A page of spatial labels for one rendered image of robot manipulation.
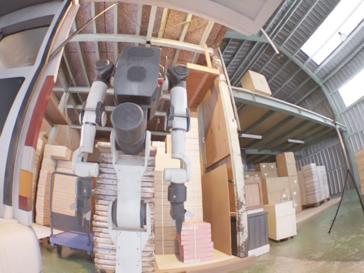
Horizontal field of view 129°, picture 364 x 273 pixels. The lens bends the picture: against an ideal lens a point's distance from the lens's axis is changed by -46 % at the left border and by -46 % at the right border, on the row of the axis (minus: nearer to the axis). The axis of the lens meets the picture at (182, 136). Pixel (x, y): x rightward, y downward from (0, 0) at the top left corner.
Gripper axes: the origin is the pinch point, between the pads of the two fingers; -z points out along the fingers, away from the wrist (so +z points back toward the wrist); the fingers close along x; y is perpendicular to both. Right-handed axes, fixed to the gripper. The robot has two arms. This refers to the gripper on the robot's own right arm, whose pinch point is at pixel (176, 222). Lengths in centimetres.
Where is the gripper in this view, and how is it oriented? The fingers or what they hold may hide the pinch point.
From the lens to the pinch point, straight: 79.4
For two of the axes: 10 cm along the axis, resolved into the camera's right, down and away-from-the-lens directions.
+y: -9.8, -0.6, -2.0
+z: 0.2, -9.7, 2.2
